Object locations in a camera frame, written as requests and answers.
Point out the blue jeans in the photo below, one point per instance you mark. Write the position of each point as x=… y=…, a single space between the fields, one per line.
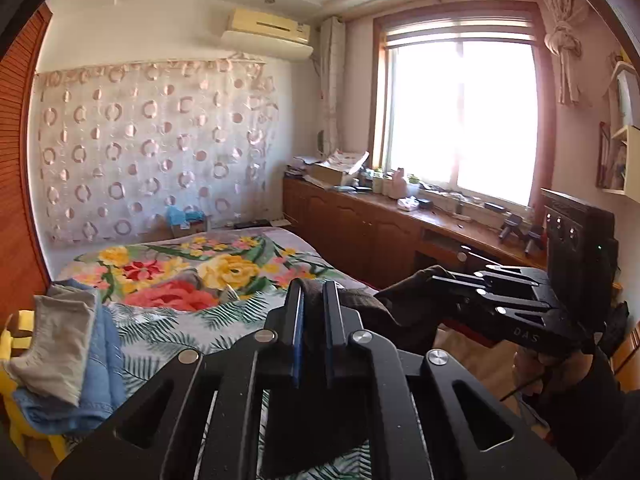
x=107 y=370

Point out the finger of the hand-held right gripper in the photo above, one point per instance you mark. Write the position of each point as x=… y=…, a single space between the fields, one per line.
x=515 y=276
x=520 y=317

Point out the small black tripod gadget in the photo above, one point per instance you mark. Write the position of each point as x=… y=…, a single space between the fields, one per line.
x=511 y=225

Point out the person's right forearm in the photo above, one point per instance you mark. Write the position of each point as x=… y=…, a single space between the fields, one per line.
x=585 y=420

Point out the yellow plush toy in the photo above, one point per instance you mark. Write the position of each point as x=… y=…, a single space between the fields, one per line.
x=17 y=335

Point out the cream air conditioner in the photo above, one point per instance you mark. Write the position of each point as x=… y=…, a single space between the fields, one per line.
x=265 y=35

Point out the floral blanket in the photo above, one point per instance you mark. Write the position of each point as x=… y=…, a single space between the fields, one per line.
x=165 y=272

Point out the khaki pants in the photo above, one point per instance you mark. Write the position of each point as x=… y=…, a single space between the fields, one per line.
x=55 y=345

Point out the white plastic bottle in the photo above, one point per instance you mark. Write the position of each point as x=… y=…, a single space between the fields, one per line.
x=398 y=185

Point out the open cardboard box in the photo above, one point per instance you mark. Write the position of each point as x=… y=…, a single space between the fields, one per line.
x=335 y=170

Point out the pale wall shelf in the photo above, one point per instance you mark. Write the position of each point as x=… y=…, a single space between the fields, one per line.
x=622 y=160

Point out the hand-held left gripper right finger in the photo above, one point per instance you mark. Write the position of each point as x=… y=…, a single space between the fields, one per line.
x=330 y=340

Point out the circle pattern wall curtain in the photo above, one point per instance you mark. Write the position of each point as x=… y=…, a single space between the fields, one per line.
x=150 y=150

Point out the knotted pale window curtain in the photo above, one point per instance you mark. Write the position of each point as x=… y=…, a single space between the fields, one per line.
x=562 y=40

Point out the wooden framed window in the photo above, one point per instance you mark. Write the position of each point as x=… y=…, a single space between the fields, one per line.
x=460 y=110

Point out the black pants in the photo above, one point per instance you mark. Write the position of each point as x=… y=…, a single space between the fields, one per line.
x=395 y=310

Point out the pale hanging window curtain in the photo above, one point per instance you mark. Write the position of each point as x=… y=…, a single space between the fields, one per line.
x=331 y=90

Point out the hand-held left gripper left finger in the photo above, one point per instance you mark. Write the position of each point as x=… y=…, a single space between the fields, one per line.
x=298 y=342

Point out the blue cloth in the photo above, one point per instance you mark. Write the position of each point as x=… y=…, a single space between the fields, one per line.
x=182 y=216

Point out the person's right hand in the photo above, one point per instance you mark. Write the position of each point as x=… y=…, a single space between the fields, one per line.
x=530 y=367

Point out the long wooden cabinet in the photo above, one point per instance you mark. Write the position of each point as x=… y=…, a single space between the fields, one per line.
x=360 y=235

